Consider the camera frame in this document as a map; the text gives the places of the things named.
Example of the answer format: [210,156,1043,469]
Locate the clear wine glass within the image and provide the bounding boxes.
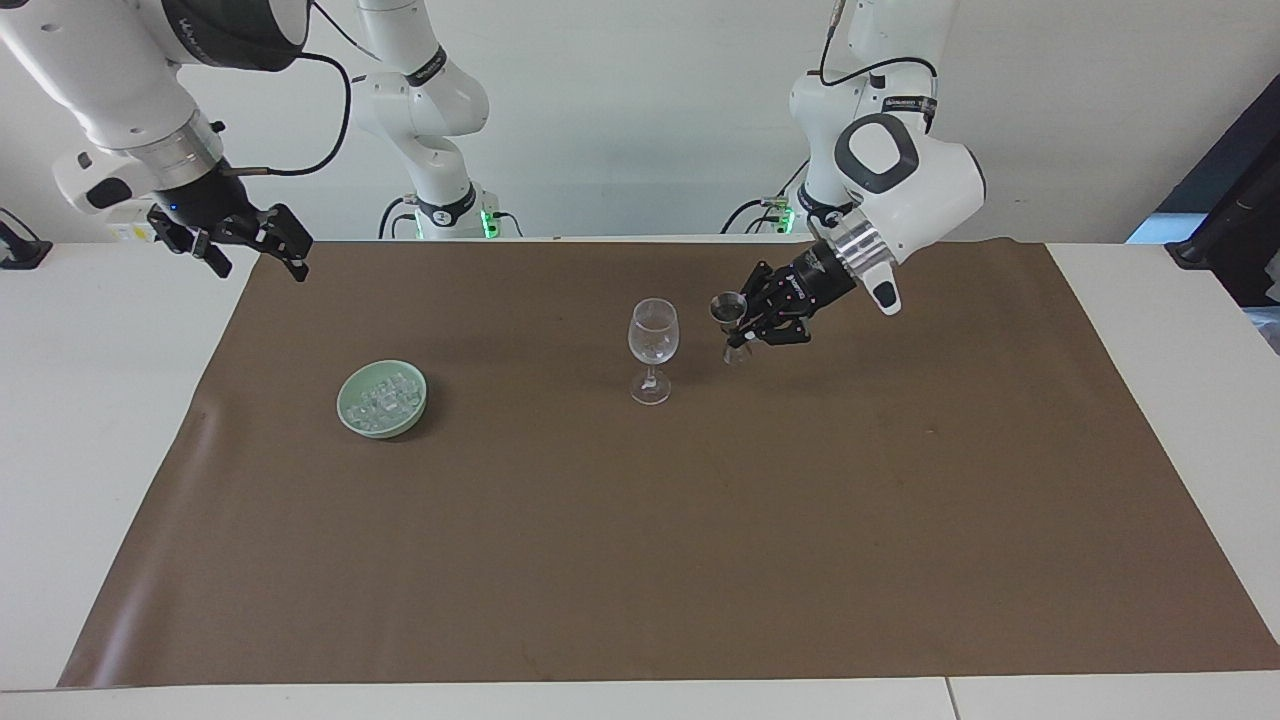
[626,297,682,407]

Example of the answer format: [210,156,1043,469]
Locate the black stand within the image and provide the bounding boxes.
[0,207,54,272]
[1163,98,1280,308]

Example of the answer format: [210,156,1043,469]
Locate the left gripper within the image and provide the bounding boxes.
[728,240,861,350]

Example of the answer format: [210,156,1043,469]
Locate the silver metal jigger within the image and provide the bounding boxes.
[709,291,754,368]

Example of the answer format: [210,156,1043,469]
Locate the green bowl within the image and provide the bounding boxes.
[335,359,430,441]

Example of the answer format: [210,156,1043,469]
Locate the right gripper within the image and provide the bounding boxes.
[146,158,314,284]

